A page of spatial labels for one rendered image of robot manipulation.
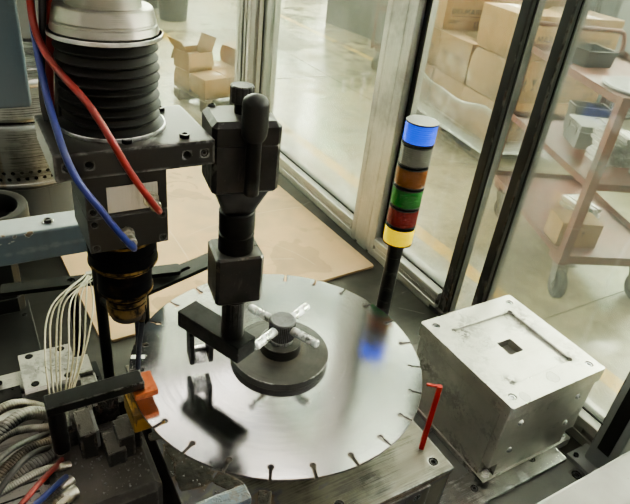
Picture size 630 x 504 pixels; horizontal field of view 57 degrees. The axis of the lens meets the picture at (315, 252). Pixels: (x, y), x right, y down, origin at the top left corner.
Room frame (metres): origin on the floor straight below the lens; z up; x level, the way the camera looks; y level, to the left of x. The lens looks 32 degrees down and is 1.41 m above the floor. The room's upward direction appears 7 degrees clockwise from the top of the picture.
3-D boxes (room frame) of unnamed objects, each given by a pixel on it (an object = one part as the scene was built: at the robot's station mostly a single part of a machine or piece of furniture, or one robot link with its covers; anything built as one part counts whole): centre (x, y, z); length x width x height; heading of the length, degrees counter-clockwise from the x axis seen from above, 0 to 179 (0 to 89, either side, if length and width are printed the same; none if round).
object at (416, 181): (0.77, -0.12, 1.08); 0.05 x 0.04 x 0.03; 34
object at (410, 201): (0.77, -0.12, 1.05); 0.05 x 0.04 x 0.03; 34
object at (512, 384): (0.64, -0.29, 0.82); 0.18 x 0.18 x 0.15; 34
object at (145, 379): (0.40, 0.19, 0.95); 0.10 x 0.03 x 0.07; 124
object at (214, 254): (0.44, 0.07, 1.17); 0.06 x 0.05 x 0.20; 115
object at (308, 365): (0.50, 0.03, 0.96); 0.11 x 0.11 x 0.03
